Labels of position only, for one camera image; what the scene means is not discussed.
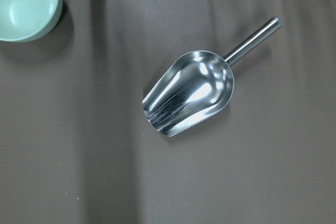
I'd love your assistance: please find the mint green bowl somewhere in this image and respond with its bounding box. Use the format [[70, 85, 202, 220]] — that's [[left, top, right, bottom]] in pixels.
[[1, 0, 63, 42]]

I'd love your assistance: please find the metal scoop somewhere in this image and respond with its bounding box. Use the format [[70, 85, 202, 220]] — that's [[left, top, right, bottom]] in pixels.
[[142, 17, 281, 137]]

